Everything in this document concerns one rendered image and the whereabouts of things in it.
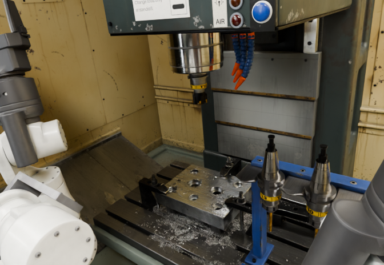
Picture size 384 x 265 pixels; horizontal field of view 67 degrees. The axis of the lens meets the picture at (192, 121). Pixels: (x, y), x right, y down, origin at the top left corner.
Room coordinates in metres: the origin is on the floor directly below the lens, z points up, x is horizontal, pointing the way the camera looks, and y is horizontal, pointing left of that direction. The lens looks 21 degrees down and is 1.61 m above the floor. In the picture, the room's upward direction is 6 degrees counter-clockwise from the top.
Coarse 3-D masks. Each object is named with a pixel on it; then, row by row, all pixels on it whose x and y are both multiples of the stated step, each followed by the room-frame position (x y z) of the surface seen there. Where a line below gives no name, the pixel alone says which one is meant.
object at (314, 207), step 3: (309, 204) 0.52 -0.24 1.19; (312, 204) 0.51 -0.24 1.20; (315, 204) 0.50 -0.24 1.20; (309, 207) 0.52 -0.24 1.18; (312, 207) 0.51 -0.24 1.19; (315, 207) 0.50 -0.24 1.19; (318, 207) 0.50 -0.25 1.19; (321, 207) 0.50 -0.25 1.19; (324, 207) 0.50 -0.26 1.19; (327, 207) 0.50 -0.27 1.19; (315, 210) 0.50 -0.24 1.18; (318, 210) 0.50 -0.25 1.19; (321, 210) 0.50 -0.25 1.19; (324, 210) 0.50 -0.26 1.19; (327, 210) 0.50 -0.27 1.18; (309, 213) 0.51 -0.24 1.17; (315, 216) 0.50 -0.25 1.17
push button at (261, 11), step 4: (260, 4) 0.51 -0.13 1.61; (264, 4) 0.51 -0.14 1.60; (256, 8) 0.52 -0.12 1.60; (260, 8) 0.51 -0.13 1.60; (264, 8) 0.51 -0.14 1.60; (268, 8) 0.51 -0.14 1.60; (256, 12) 0.52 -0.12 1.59; (260, 12) 0.51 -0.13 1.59; (264, 12) 0.51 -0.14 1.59; (268, 12) 0.51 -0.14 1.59; (256, 16) 0.52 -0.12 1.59; (260, 16) 0.51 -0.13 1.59; (264, 16) 0.51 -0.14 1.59; (268, 16) 0.51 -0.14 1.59; (256, 20) 0.52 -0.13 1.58; (260, 20) 0.52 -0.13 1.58; (264, 20) 0.51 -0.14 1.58
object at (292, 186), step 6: (288, 180) 0.58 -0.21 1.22; (294, 180) 0.57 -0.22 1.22; (300, 180) 0.57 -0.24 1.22; (306, 180) 0.57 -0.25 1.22; (282, 186) 0.56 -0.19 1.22; (288, 186) 0.55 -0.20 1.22; (294, 186) 0.55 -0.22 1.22; (300, 186) 0.55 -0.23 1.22; (288, 192) 0.53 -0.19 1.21; (294, 192) 0.53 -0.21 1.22; (300, 192) 0.53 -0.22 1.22
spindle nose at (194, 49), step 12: (168, 36) 0.83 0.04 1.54; (180, 36) 0.80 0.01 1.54; (192, 36) 0.79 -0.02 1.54; (204, 36) 0.79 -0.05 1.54; (216, 36) 0.81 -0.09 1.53; (168, 48) 0.85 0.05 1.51; (180, 48) 0.80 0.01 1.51; (192, 48) 0.79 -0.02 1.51; (204, 48) 0.79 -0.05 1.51; (216, 48) 0.81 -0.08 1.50; (180, 60) 0.80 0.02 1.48; (192, 60) 0.79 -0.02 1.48; (204, 60) 0.79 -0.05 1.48; (216, 60) 0.80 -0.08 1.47; (180, 72) 0.81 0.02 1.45; (192, 72) 0.79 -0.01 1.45; (204, 72) 0.79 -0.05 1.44
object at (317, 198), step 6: (306, 186) 0.53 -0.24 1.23; (306, 192) 0.52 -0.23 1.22; (312, 192) 0.51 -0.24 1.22; (330, 192) 0.50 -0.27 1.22; (336, 192) 0.51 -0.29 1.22; (306, 198) 0.52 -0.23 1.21; (312, 198) 0.51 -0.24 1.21; (318, 198) 0.50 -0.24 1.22; (324, 198) 0.49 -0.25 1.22; (330, 198) 0.49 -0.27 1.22; (318, 204) 0.49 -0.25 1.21; (324, 204) 0.49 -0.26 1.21; (330, 204) 0.49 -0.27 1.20
